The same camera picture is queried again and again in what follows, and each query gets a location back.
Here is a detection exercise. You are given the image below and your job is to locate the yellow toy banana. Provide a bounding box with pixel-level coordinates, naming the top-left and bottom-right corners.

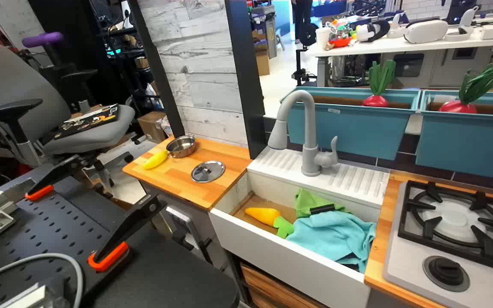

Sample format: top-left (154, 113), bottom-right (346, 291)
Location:
top-left (142, 149), bottom-right (171, 171)

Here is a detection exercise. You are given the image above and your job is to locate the round metal pot lid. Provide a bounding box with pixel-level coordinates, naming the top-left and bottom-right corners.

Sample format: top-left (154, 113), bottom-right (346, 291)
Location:
top-left (190, 159), bottom-right (227, 185)

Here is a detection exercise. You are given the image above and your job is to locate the small metal pot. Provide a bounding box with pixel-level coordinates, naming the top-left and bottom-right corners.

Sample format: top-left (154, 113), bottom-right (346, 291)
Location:
top-left (164, 135), bottom-right (198, 159)

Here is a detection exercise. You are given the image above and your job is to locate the grey toy faucet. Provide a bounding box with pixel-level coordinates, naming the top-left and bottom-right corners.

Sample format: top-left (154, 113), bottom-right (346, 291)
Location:
top-left (267, 89), bottom-right (340, 178)

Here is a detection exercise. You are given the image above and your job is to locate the orange toy carrot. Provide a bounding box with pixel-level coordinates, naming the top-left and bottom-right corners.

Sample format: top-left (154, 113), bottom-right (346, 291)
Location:
top-left (243, 205), bottom-right (296, 240)

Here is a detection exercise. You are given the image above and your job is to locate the green cloth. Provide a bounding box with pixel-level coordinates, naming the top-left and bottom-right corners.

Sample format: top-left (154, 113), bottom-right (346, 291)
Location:
top-left (292, 188), bottom-right (346, 219)

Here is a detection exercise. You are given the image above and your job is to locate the wooden side counter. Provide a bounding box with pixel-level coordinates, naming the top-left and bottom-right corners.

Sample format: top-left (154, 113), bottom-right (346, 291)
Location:
top-left (121, 135), bottom-right (253, 212)

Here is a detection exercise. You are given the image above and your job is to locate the black vertical pillar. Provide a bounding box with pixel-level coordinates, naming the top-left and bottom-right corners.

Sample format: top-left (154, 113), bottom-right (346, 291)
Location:
top-left (222, 0), bottom-right (268, 161)

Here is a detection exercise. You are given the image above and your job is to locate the white toy sink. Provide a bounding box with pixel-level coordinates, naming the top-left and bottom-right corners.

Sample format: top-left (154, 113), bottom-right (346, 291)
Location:
top-left (209, 145), bottom-right (392, 308)

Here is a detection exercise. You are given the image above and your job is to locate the whitewashed wood backdrop panel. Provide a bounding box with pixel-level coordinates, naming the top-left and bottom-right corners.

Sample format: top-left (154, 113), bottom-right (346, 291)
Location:
top-left (137, 0), bottom-right (250, 149)

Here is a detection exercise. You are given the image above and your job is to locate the brown cardboard box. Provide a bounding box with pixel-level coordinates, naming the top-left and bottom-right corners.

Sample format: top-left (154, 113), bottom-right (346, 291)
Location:
top-left (135, 110), bottom-right (171, 144)

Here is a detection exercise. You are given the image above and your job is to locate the teal planter box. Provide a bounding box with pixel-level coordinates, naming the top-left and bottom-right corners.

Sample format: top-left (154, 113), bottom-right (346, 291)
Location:
top-left (414, 89), bottom-right (493, 185)
top-left (284, 84), bottom-right (423, 163)

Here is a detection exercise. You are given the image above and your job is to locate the teal cloth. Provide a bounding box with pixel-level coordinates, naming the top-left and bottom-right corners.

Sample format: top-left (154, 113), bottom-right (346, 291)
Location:
top-left (284, 211), bottom-right (376, 274)

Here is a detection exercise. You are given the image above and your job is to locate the wooden drawer front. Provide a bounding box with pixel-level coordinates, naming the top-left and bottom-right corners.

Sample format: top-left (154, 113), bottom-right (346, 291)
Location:
top-left (238, 262), bottom-right (328, 308)

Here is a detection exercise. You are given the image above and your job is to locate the white cup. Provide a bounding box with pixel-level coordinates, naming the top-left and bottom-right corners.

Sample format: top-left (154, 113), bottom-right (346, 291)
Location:
top-left (315, 26), bottom-right (332, 51)

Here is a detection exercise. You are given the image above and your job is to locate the red toy radish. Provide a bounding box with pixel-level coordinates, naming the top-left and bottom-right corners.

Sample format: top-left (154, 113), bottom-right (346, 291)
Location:
top-left (438, 63), bottom-right (493, 115)
top-left (361, 58), bottom-right (399, 110)

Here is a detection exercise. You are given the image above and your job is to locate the wooden stove counter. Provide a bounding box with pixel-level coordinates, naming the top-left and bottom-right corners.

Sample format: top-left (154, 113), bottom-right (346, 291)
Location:
top-left (363, 169), bottom-right (493, 308)

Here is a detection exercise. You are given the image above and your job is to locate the tools pile on chair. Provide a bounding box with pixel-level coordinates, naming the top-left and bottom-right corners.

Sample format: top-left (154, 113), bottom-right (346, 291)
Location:
top-left (51, 103), bottom-right (121, 142)

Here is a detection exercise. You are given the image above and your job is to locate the white background table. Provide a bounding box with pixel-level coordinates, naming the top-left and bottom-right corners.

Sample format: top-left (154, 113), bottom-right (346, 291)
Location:
top-left (303, 34), bottom-right (493, 87)

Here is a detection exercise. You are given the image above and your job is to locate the black stove grate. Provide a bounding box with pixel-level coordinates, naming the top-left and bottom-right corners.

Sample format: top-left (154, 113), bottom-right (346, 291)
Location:
top-left (397, 180), bottom-right (493, 277)

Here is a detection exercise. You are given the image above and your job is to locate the grey toy stove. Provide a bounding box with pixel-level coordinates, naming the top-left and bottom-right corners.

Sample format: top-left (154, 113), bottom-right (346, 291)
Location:
top-left (381, 180), bottom-right (493, 308)

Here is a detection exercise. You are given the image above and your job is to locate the black perforated base board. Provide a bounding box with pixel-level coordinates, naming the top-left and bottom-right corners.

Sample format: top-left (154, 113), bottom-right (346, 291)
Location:
top-left (0, 173), bottom-right (243, 308)

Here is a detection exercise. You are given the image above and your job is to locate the white rounded device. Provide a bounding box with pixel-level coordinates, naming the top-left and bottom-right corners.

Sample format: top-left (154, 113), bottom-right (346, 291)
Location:
top-left (402, 19), bottom-right (450, 46)

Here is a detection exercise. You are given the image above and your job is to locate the black round stove knob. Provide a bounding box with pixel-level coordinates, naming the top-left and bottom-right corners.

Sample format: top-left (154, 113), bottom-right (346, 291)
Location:
top-left (423, 253), bottom-right (470, 294)

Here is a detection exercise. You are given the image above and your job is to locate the purple cylinder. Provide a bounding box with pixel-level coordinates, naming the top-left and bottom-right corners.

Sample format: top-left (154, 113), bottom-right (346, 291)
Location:
top-left (20, 31), bottom-right (65, 50)

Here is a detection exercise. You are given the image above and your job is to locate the grey office chair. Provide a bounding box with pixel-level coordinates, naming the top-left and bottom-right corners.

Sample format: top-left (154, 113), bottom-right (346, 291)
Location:
top-left (0, 43), bottom-right (137, 173)

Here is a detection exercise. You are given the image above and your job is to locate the black clamp orange handle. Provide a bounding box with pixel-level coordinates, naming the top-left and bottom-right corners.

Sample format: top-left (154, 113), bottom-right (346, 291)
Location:
top-left (85, 193), bottom-right (167, 274)
top-left (24, 154), bottom-right (84, 204)

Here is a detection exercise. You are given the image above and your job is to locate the grey cable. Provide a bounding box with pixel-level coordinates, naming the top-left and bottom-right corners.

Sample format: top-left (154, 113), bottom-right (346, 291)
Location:
top-left (0, 252), bottom-right (85, 308)

